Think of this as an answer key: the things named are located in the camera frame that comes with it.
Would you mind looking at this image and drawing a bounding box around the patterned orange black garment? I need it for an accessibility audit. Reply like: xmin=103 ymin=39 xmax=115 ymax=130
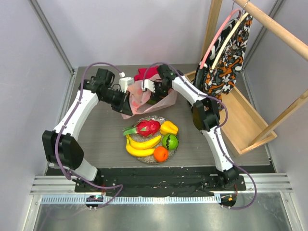
xmin=203 ymin=15 xmax=253 ymax=101

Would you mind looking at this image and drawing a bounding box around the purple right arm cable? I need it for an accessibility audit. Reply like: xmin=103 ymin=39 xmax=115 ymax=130
xmin=141 ymin=63 xmax=257 ymax=209

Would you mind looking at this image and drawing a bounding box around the pink clothes hanger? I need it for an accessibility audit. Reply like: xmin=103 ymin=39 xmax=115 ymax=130
xmin=199 ymin=8 xmax=241 ymax=69

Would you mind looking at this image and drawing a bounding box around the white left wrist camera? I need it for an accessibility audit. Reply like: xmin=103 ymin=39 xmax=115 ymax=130
xmin=119 ymin=72 xmax=134 ymax=92

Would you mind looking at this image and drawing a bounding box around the green fake watermelon ball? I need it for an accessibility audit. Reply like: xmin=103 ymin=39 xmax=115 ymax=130
xmin=162 ymin=134 xmax=179 ymax=150

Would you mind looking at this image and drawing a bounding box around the red fake dragon fruit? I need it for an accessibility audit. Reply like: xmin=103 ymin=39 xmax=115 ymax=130
xmin=123 ymin=119 xmax=160 ymax=137

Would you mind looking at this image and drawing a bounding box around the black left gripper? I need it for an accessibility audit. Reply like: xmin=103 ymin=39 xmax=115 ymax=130
xmin=101 ymin=88 xmax=133 ymax=116

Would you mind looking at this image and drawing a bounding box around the black white striped garment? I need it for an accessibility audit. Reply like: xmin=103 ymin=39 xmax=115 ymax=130
xmin=192 ymin=67 xmax=206 ymax=91

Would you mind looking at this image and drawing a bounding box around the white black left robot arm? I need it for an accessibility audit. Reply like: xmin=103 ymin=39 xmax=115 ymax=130
xmin=42 ymin=68 xmax=134 ymax=192

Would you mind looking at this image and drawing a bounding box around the wooden clothes rack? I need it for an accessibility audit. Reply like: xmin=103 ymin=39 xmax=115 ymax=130
xmin=182 ymin=0 xmax=308 ymax=157

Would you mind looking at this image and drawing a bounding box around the pink plastic bag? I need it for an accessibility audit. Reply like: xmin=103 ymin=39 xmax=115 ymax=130
xmin=121 ymin=80 xmax=178 ymax=119

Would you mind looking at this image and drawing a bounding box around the cream clothes hanger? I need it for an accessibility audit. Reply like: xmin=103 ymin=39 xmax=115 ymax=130
xmin=211 ymin=12 xmax=249 ymax=69

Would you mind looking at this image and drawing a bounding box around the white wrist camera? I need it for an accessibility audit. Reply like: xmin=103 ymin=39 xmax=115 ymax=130
xmin=141 ymin=79 xmax=155 ymax=92
xmin=119 ymin=72 xmax=134 ymax=92

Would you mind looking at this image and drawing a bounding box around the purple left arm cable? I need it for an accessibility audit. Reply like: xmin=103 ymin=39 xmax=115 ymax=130
xmin=54 ymin=62 xmax=125 ymax=209

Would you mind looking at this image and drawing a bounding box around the yellow fake bell pepper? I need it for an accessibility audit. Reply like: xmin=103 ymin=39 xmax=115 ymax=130
xmin=160 ymin=121 xmax=179 ymax=135

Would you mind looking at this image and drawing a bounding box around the round plate of rice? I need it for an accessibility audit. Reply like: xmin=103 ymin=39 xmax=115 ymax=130
xmin=123 ymin=116 xmax=179 ymax=165

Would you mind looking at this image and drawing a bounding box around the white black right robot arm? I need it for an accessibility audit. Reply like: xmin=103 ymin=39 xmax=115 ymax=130
xmin=157 ymin=63 xmax=239 ymax=190

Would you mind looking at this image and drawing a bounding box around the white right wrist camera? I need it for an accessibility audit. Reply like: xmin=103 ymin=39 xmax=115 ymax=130
xmin=141 ymin=79 xmax=155 ymax=92

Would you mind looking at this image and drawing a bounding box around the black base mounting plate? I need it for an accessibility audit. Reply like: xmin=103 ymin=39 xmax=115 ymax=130
xmin=47 ymin=165 xmax=247 ymax=196

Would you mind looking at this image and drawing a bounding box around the orange fake tangerine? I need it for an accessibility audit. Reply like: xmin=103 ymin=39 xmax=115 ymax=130
xmin=153 ymin=146 xmax=168 ymax=162

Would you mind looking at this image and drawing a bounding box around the red folded cloth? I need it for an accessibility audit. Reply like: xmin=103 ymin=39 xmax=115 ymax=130
xmin=134 ymin=66 xmax=158 ymax=81

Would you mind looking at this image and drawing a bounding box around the yellow fake banana bunch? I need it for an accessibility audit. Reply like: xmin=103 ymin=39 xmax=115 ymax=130
xmin=126 ymin=135 xmax=162 ymax=157

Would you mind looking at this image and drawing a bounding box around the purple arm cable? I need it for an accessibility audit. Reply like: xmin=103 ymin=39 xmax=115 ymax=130
xmin=54 ymin=62 xmax=125 ymax=209
xmin=141 ymin=63 xmax=257 ymax=209

